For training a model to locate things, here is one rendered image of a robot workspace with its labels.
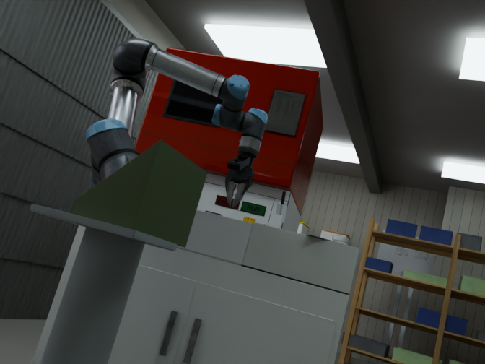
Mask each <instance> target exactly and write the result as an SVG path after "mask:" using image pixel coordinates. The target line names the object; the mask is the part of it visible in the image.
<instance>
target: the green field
mask: <svg viewBox="0 0 485 364"><path fill-rule="evenodd" d="M241 210H244V211H247V212H252V213H256V214H259V215H264V212H265V207H262V206H259V205H255V204H250V203H247V202H243V204H242V209H241Z"/></svg>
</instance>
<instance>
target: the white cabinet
mask: <svg viewBox="0 0 485 364"><path fill-rule="evenodd" d="M85 229H86V227H83V226H80V225H79V227H78V229H77V233H76V235H75V237H74V241H73V243H72V246H71V250H70V252H69V256H68V259H67V261H66V264H65V267H64V270H63V273H62V275H61V279H60V282H59V284H58V288H57V291H56V294H55V296H54V299H53V302H52V305H51V309H50V311H49V314H48V317H47V319H46V322H45V326H44V328H43V332H42V334H41V337H40V341H39V343H38V346H37V349H36V351H35V355H34V358H33V360H32V364H40V361H41V359H42V356H43V353H44V351H45V347H46V345H47V342H48V338H49V336H50V333H51V329H52V327H53V323H54V321H55V318H56V314H57V312H58V308H59V306H60V304H61V300H62V297H63V295H64V291H65V289H66V285H67V282H68V280H69V276H70V274H71V270H72V267H73V265H74V262H75V259H76V257H77V253H78V250H79V247H80V244H81V242H82V238H83V235H84V232H85ZM348 300H349V295H346V294H343V293H339V292H335V291H332V290H327V289H324V288H321V287H316V286H314V285H309V284H306V283H303V282H298V281H295V280H292V279H287V278H284V277H280V276H276V275H274V274H269V273H266V272H261V271H258V270H255V269H251V268H247V267H244V266H240V265H236V264H232V263H229V262H226V261H221V260H218V259H213V258H211V257H208V256H203V255H200V254H197V253H192V252H189V251H184V250H181V249H179V248H177V249H175V251H170V250H167V249H163V248H158V247H155V246H151V245H147V244H145V245H144V249H143V251H142V254H141V258H140V261H139V265H138V268H137V270H136V274H135V277H134V281H133V284H132V286H131V291H130V293H129V296H128V300H127V303H126V307H125V309H124V312H123V316H122V319H121V323H120V326H119V328H118V332H117V335H116V338H115V341H114V344H113V348H112V351H111V354H110V358H109V361H108V364H334V362H335V359H336V353H337V349H338V343H339V340H340V336H341V330H342V326H343V322H344V317H345V313H346V307H347V303H348Z"/></svg>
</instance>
